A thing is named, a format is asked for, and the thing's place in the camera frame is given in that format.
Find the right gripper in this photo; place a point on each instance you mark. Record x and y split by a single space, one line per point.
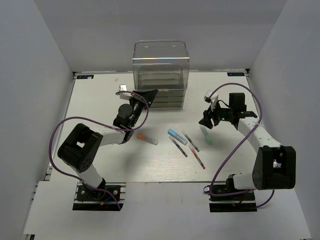
208 115

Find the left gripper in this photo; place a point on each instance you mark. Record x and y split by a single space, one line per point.
149 95

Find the green cap highlighter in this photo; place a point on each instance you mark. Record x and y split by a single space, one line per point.
206 134

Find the blue cap highlighter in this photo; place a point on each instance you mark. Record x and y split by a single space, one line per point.
176 136

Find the orange cap highlighter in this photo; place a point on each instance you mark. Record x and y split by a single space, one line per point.
147 139

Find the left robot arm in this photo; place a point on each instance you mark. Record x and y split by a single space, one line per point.
81 146

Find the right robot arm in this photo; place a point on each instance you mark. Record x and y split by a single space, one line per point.
275 164

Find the green gel pen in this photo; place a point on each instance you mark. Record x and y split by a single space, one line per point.
190 141

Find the clear plastic drawer organizer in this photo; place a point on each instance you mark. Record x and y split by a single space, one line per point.
163 65

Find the red gel pen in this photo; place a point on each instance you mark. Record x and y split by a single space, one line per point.
196 156

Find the purple gel pen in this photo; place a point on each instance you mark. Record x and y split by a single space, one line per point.
178 146

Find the right table label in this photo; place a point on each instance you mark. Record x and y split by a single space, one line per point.
235 74

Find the table label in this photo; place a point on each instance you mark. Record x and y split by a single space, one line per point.
85 77
235 74

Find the left table label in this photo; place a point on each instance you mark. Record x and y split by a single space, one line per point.
85 77

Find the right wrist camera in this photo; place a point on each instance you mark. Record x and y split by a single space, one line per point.
211 98

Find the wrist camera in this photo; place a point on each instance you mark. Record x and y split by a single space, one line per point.
211 98
123 93

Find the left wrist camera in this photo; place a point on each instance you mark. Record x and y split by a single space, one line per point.
123 93

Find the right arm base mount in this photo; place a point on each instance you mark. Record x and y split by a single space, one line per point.
239 203

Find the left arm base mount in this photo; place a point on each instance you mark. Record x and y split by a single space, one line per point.
85 200

